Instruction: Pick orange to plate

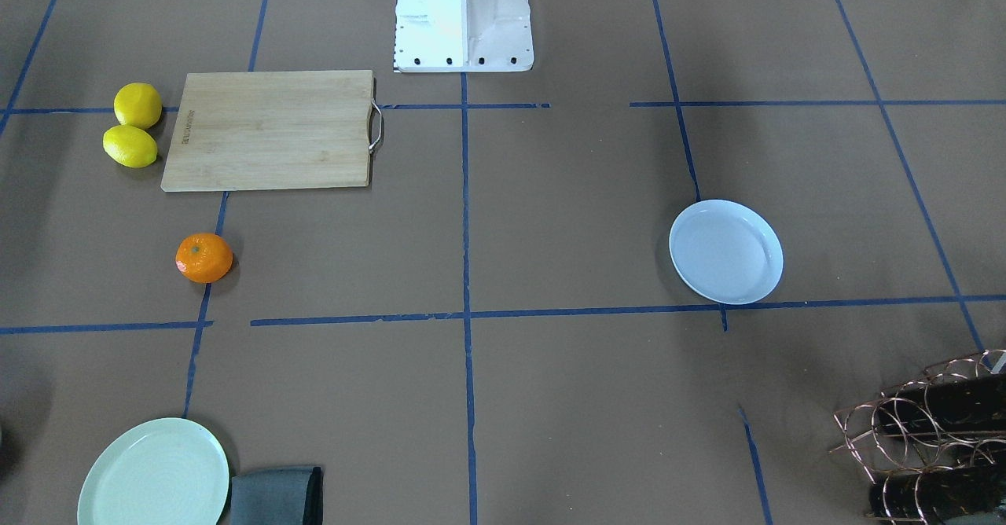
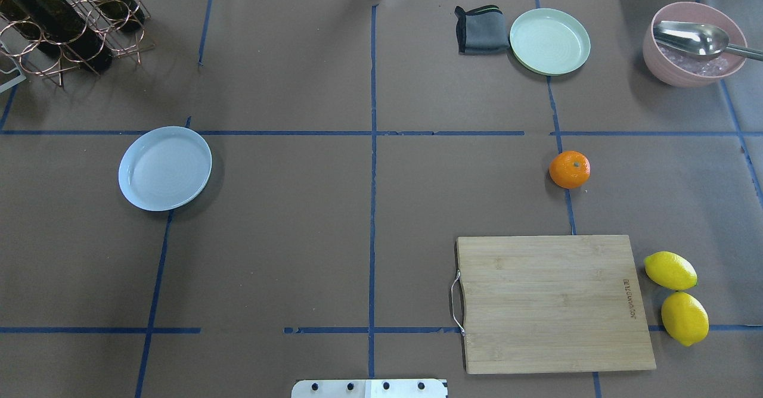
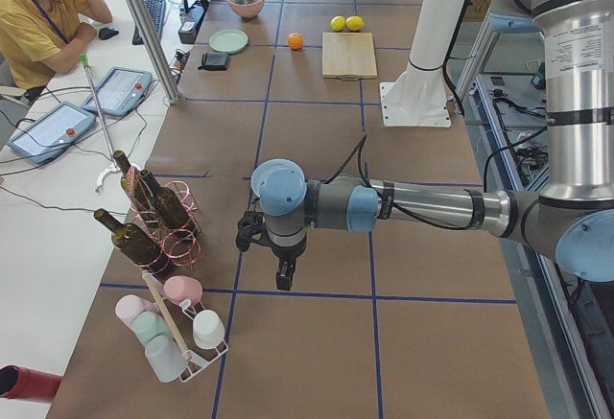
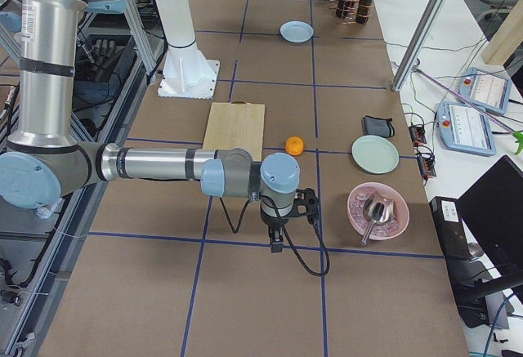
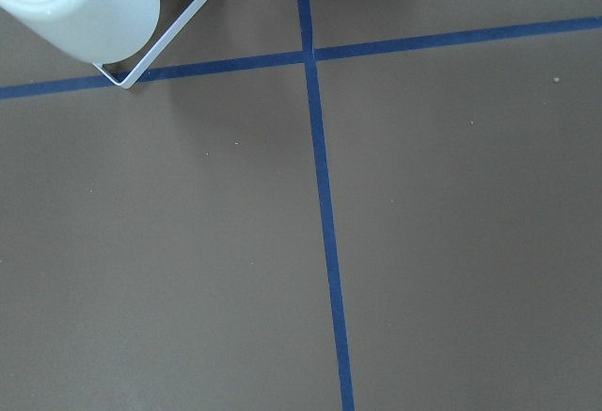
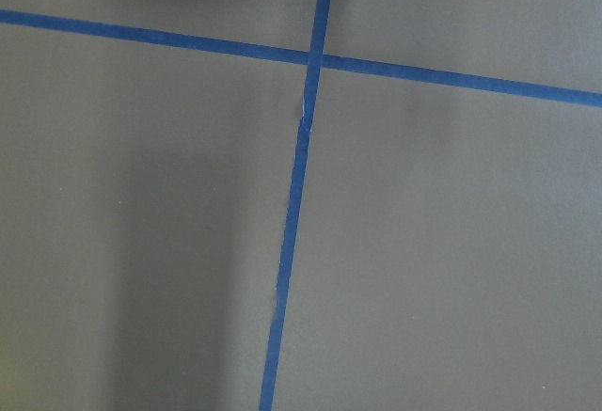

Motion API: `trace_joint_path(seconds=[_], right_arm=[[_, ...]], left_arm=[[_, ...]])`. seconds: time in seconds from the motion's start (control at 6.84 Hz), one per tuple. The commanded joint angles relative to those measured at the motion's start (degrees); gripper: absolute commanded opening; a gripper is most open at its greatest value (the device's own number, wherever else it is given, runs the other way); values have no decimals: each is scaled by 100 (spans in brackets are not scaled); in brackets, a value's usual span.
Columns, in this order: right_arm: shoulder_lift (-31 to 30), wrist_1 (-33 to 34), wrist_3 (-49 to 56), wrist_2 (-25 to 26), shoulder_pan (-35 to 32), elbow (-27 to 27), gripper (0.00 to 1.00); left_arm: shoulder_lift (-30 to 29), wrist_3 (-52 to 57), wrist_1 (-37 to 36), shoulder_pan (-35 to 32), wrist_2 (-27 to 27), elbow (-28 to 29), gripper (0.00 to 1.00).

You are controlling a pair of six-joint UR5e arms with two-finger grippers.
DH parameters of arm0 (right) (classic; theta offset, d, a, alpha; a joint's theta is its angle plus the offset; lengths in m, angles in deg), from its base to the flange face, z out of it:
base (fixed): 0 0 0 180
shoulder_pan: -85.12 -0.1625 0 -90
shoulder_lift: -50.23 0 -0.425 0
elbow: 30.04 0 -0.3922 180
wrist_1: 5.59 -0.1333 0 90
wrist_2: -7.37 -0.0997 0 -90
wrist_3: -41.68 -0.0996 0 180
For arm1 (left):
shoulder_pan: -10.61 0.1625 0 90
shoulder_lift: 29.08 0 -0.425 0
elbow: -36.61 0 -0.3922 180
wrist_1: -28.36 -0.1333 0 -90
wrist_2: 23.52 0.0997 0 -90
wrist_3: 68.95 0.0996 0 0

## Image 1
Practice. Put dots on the light blue plate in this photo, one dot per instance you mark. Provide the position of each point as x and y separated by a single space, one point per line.
726 252

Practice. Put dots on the light green plate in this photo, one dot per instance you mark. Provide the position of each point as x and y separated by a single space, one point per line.
165 471

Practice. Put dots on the wooden cutting board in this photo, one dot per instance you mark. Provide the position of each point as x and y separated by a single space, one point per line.
250 131

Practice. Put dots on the orange mandarin fruit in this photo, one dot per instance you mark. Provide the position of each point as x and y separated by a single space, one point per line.
204 258

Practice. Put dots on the dark grey folded cloth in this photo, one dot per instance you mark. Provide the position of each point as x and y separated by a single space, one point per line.
282 495

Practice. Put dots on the lower yellow lemon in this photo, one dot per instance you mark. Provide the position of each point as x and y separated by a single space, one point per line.
130 146

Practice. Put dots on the yellow lemon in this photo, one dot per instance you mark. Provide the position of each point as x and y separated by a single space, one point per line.
138 105
130 146

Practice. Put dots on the upper yellow lemon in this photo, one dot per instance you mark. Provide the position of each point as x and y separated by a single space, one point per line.
138 105

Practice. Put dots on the dark wine bottle upper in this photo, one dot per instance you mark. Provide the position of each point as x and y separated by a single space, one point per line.
965 408

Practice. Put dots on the dark wine bottle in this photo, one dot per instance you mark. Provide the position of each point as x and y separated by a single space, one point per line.
965 408
973 495

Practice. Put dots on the dark wine bottle lower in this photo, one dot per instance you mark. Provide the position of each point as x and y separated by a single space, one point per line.
973 495

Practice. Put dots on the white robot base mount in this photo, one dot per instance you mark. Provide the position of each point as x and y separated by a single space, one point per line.
489 36

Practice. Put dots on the copper wire bottle rack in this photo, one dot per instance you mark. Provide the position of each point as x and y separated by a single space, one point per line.
933 447

